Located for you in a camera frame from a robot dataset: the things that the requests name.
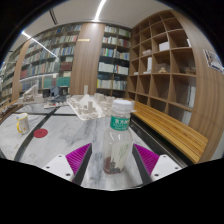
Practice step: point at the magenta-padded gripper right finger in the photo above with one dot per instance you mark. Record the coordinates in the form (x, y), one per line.
(148, 158)

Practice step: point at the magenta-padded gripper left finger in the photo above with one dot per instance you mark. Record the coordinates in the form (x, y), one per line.
(77, 157)

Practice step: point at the clear plastic bottle green label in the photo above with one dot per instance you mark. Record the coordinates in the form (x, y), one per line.
(117, 140)

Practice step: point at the wooden slatted bench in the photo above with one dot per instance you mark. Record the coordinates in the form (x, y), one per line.
(170, 128)

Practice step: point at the flat round red coaster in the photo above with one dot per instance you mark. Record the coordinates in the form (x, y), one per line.
(40, 133)

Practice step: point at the white city architectural model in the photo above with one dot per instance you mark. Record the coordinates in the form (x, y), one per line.
(86, 106)

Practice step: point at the flat white site model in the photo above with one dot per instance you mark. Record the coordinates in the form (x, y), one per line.
(53, 104)

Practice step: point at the dark grey building model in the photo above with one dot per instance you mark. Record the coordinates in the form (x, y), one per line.
(56, 92)

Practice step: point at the white sloped building model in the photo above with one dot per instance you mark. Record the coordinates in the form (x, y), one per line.
(30, 96)

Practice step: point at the wooden cubby shelf unit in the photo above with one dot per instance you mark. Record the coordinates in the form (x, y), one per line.
(163, 73)

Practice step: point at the straight ceiling light strip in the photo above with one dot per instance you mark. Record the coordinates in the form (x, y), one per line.
(99, 10)

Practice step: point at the wall bookshelf with books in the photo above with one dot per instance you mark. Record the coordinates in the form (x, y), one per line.
(50, 63)

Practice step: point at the wall poster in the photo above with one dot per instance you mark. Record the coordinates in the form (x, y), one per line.
(213, 60)

